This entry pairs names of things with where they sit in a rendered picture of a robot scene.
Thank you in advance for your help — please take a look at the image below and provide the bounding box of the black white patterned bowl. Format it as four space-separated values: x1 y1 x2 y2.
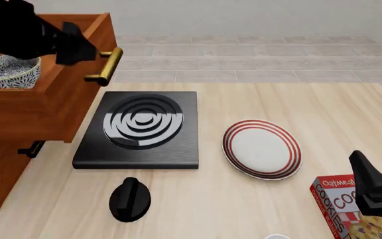
0 54 42 90

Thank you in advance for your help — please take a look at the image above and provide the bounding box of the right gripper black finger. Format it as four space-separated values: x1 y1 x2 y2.
348 149 382 198

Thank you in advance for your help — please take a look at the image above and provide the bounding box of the white plate with red rings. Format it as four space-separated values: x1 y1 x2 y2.
221 119 303 181

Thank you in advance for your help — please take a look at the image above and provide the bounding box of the round black stove knob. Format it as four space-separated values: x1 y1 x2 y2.
108 177 153 223

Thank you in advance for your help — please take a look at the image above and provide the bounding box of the red oatmeal cookies box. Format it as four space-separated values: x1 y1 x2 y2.
308 173 382 239

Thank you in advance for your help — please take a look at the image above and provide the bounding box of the dark drawer handle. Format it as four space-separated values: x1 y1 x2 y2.
17 139 46 159

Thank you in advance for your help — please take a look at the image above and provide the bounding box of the wooden cabinet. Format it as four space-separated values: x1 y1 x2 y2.
0 139 46 214

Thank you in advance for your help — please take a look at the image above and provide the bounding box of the open wooden drawer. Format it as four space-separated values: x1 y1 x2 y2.
0 12 119 144

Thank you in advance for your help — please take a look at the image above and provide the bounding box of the flat black stove plate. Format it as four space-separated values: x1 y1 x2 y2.
72 90 200 171

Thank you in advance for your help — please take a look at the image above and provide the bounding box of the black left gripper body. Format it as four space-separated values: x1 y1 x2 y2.
55 21 98 67

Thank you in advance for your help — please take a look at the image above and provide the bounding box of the brass drawer handle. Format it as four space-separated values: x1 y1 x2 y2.
84 46 124 88

